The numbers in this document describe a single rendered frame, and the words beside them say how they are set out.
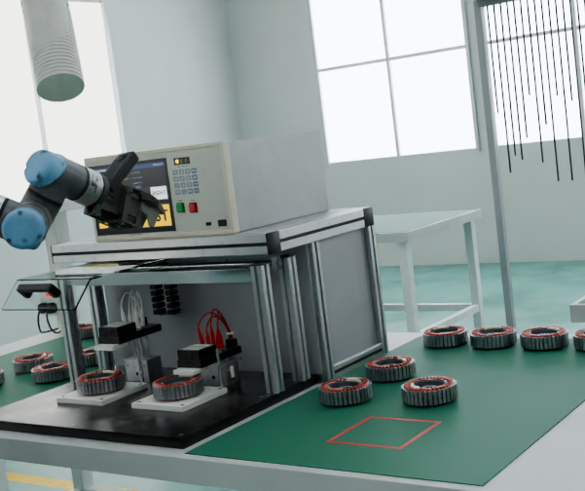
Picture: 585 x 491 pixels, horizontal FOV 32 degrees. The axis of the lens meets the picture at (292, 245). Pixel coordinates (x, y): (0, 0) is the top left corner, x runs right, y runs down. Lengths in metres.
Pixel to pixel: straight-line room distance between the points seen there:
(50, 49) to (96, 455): 1.79
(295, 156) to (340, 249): 0.25
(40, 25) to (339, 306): 1.68
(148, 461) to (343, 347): 0.62
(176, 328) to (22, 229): 0.77
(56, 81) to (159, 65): 5.85
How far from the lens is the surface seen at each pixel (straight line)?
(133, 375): 2.52
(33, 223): 1.90
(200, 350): 2.26
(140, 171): 2.39
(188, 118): 9.55
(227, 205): 2.24
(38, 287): 2.27
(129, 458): 2.04
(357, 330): 2.46
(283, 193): 2.39
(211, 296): 2.47
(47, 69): 3.51
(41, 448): 2.22
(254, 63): 10.01
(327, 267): 2.35
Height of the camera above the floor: 1.32
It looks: 6 degrees down
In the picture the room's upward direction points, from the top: 7 degrees counter-clockwise
